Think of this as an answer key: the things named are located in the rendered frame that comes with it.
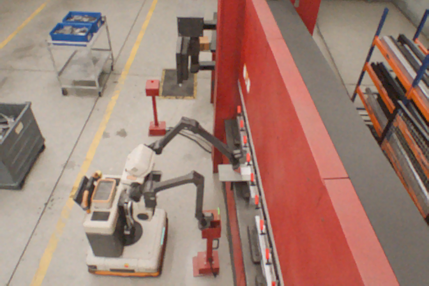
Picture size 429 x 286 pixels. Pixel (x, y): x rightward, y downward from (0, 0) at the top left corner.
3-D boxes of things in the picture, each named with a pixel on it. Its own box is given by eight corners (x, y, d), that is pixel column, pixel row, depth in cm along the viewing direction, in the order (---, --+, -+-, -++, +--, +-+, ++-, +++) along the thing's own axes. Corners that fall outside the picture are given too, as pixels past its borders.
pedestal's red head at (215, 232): (200, 218, 296) (200, 206, 284) (218, 217, 297) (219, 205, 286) (202, 239, 281) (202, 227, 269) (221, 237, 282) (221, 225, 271)
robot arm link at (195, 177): (197, 166, 236) (196, 177, 229) (205, 177, 244) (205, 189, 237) (142, 181, 249) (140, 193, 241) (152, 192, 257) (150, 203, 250)
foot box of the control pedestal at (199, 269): (192, 256, 339) (191, 250, 331) (217, 255, 341) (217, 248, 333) (193, 276, 324) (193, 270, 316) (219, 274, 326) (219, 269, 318)
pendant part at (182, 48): (179, 61, 381) (178, 31, 357) (189, 61, 381) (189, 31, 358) (176, 83, 347) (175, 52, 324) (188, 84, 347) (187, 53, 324)
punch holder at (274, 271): (268, 262, 214) (272, 248, 203) (281, 261, 215) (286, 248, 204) (272, 286, 203) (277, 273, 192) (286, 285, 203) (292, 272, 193)
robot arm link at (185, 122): (184, 111, 260) (182, 119, 252) (198, 120, 265) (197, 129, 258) (152, 143, 283) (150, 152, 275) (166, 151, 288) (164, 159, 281)
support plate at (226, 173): (218, 165, 299) (218, 165, 298) (248, 165, 301) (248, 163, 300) (219, 181, 285) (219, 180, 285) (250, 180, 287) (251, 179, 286)
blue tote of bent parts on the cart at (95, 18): (72, 22, 540) (69, 10, 529) (103, 23, 540) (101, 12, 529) (64, 32, 513) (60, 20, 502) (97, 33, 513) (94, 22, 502)
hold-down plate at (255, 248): (247, 226, 267) (248, 224, 265) (254, 226, 267) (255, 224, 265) (253, 263, 244) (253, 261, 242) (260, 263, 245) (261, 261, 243)
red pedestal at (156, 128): (149, 126, 482) (142, 77, 428) (166, 126, 484) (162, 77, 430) (147, 136, 467) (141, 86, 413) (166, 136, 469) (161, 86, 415)
